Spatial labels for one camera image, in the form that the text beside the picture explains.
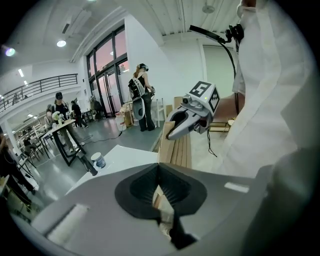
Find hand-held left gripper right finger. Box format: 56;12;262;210
159;162;270;250

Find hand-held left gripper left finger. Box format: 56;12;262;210
32;162;176;256

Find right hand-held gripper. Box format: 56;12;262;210
164;80;221;141

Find person's right forearm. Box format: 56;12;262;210
212;95;241;124

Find tall cardboard sheet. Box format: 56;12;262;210
173;96;187;108

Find wooden slat platform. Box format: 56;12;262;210
151;119;193;169

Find white backpack rig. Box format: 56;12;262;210
128;76;146;123

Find black faucet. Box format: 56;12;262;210
77;154;99;177

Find light wooden stand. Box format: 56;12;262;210
121;101;135;128

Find white plastic bucket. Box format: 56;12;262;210
114;115;127;132

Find black tablet screen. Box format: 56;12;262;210
189;24;226;45

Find black table with wooden top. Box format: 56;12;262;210
39;119;87;167

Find person's white shirt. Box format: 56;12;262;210
217;2;317;181

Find black framed glass doors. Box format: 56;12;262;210
86;24;130;118

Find white flower bouquet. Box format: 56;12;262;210
51;111;63;125

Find black balcony railing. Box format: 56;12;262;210
0;73;79;113

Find round ceiling fixture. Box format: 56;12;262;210
201;3;216;15

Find white chair frame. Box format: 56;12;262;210
155;98;168;128

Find black floor cable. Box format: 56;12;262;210
82;129;123;146

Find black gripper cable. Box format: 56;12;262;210
206;39;241;158

